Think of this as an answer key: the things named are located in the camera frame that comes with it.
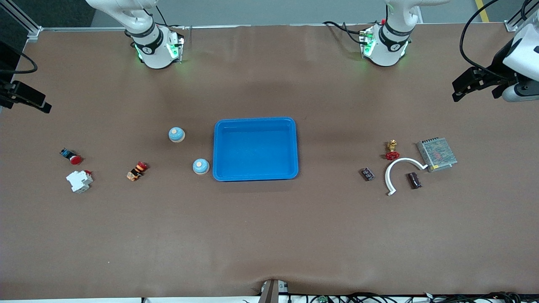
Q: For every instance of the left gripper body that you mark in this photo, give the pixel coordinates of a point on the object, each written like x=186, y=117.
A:
x=496, y=62

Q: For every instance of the long dark electrolytic capacitor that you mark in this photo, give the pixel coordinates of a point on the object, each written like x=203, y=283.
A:
x=414, y=180

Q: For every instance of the short dark electrolytic capacitor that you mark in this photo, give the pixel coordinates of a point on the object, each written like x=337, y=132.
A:
x=367, y=174

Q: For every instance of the blue desk bell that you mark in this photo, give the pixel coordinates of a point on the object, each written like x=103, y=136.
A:
x=176, y=134
x=201, y=166

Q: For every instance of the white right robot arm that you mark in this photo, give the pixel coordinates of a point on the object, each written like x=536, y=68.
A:
x=151, y=50

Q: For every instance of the blue plastic tray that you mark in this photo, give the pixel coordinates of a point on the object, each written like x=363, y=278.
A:
x=257, y=147

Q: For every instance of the metal mesh power supply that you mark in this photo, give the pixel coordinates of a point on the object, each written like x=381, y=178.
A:
x=437, y=153

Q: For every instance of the white circuit breaker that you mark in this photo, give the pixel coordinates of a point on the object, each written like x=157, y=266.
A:
x=79, y=181

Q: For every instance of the white curved plastic clip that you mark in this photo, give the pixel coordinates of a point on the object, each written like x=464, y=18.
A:
x=404, y=159

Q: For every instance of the brass valve red handwheel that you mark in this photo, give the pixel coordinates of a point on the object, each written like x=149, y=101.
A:
x=392, y=155

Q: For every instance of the orange emergency stop button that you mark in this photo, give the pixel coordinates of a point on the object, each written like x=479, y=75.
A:
x=137, y=171

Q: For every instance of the brown table mat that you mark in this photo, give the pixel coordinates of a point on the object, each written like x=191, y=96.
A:
x=269, y=231

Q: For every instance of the aluminium frame profile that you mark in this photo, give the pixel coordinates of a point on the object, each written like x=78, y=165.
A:
x=23, y=21
x=520, y=19

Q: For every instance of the red push button switch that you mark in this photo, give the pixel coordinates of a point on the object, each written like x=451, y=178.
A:
x=75, y=159

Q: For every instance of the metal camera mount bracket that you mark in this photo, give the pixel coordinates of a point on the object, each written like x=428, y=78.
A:
x=273, y=291

